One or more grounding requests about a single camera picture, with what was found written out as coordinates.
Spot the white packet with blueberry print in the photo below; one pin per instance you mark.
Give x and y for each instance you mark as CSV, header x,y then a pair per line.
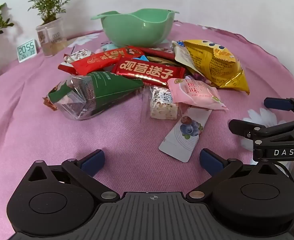
x,y
182,140

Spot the dark patterned packet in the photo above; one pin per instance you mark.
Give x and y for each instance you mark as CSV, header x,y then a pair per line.
x,y
159,61

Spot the long shiny red packet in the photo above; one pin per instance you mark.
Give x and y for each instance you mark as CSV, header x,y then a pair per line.
x,y
97,60

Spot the silver white candy wrapper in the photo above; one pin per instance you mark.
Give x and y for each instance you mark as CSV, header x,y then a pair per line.
x,y
78,54

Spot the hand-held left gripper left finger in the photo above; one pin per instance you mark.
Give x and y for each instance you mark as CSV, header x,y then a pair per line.
x,y
93,163

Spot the dark red packet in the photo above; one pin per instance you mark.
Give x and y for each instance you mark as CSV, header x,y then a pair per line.
x,y
154,52

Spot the pink printed tablecloth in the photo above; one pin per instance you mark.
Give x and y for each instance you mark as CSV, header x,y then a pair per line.
x,y
127,135

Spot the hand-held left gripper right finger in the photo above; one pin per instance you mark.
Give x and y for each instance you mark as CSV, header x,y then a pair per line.
x,y
210,163

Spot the pink pillow packet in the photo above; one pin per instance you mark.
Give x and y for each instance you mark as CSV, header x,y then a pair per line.
x,y
199,92

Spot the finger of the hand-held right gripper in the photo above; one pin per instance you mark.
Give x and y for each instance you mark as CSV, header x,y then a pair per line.
x,y
274,103
244,128

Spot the yellow foil bag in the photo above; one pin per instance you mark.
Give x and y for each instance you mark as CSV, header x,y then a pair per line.
x,y
217,62

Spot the blue foil candy ball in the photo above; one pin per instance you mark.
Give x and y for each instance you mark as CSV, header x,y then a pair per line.
x,y
179,44

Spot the fine-leaved plant in clear cup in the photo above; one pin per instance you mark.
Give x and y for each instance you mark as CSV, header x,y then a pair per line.
x,y
53,40

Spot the beige kraft packet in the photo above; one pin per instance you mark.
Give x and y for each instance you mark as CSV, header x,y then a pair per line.
x,y
182,56

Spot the red bar with white print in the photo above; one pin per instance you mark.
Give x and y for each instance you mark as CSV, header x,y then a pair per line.
x,y
147,71

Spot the green and clear cone packet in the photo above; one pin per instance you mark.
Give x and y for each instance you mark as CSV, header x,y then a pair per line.
x,y
107,85

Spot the white nougat candy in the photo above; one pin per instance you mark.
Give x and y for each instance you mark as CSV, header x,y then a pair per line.
x,y
160,106

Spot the green plastic bowl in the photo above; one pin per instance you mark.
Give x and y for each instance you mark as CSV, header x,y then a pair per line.
x,y
137,32

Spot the white digital clock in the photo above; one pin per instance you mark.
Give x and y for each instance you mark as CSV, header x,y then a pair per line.
x,y
26,50

